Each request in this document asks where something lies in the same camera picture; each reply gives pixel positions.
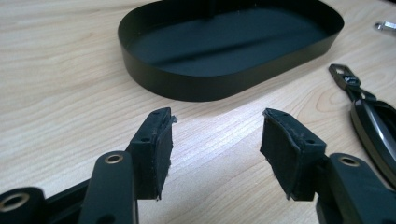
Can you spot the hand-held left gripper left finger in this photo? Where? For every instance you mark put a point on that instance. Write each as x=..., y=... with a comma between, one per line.
x=152, y=155

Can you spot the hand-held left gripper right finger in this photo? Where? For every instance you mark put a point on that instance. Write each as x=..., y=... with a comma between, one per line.
x=286, y=155

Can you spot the black car key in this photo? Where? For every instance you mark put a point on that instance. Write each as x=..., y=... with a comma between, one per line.
x=370, y=124

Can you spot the black key rack with tray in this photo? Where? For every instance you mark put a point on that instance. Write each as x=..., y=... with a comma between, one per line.
x=230, y=49

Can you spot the silver key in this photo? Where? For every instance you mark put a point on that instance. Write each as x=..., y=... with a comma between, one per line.
x=387, y=25

